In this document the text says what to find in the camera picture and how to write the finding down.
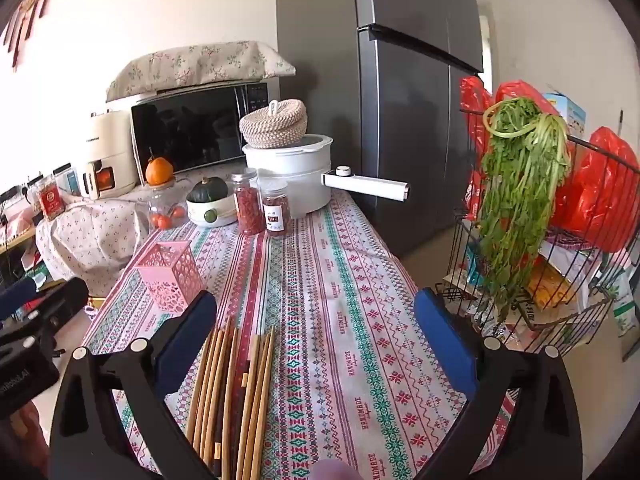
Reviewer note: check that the yellow snack packet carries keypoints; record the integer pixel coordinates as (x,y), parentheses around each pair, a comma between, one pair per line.
(550,282)

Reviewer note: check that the pink perforated chopstick holder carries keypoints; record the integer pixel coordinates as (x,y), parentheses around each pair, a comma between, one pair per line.
(170,280)

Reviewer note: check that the bundle of wooden chopsticks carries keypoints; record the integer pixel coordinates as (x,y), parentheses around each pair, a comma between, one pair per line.
(220,385)

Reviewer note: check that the floral microwave cover cloth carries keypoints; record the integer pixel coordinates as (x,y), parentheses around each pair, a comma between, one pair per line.
(200,65)

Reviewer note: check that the blue and white carton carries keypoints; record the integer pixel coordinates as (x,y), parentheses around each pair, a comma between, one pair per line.
(567,112)

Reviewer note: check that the green squash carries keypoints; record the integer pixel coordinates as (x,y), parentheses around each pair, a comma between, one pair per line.
(207,191)

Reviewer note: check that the short jar with red label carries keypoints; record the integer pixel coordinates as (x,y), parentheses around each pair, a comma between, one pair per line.
(276,210)

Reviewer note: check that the woven lidded basket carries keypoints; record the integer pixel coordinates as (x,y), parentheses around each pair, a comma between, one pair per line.
(272,125)

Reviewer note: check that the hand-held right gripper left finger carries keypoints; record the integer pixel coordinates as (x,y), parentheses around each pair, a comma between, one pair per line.
(187,325)

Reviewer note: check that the red plastic bag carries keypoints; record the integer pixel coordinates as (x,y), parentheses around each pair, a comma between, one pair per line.
(475,105)
(605,185)

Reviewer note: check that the green and white packet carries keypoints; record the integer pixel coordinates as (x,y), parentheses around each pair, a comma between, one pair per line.
(627,305)

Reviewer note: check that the cream air fryer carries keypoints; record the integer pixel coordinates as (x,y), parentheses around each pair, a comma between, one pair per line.
(110,140)

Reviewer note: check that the patterned tablecloth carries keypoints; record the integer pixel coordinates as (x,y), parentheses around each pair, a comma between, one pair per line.
(350,335)

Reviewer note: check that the orange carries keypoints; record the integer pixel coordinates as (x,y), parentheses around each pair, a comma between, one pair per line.
(159,171)

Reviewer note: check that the bunch of leafy greens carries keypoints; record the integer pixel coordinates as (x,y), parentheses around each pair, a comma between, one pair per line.
(520,185)

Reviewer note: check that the white bowl with green knob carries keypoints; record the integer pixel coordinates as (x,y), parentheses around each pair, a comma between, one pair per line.
(212,215)

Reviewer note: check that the red tin box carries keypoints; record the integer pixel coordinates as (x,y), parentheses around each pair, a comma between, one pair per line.
(51,200)

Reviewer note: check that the red tasselled wall ornament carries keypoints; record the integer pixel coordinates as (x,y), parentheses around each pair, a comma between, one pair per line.
(30,5)

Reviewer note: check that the grey refrigerator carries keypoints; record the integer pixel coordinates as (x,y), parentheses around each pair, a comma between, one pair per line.
(410,110)

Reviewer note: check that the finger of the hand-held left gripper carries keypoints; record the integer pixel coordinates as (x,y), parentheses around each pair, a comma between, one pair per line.
(17,297)
(60,300)

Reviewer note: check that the floral appliance cover cloth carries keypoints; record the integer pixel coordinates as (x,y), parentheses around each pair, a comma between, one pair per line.
(95,240)

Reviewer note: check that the glass jar of small oranges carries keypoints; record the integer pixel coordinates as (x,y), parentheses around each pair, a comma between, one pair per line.
(167,210)

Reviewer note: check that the wooden shelf unit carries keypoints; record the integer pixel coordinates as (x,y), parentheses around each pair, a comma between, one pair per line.
(20,236)

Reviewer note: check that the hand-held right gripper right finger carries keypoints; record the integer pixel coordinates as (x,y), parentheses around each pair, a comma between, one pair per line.
(442,335)

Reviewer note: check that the tall jar of red berries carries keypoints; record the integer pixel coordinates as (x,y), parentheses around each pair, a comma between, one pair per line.
(248,205)

